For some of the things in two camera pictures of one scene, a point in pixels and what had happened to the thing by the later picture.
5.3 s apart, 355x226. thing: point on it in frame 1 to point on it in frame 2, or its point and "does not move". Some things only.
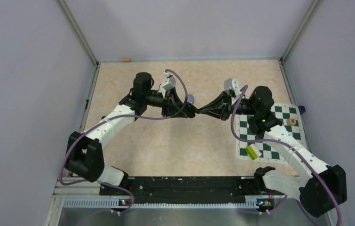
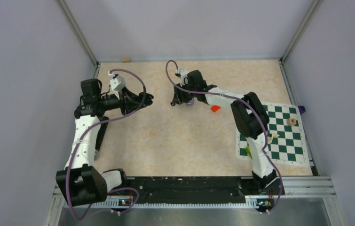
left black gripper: [172, 106] to [125, 100]
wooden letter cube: [292, 121] does not move
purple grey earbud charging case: [190, 98] does not move
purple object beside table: [302, 109] does not move
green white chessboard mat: [289, 116] does not move
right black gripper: [220, 107] to [179, 98]
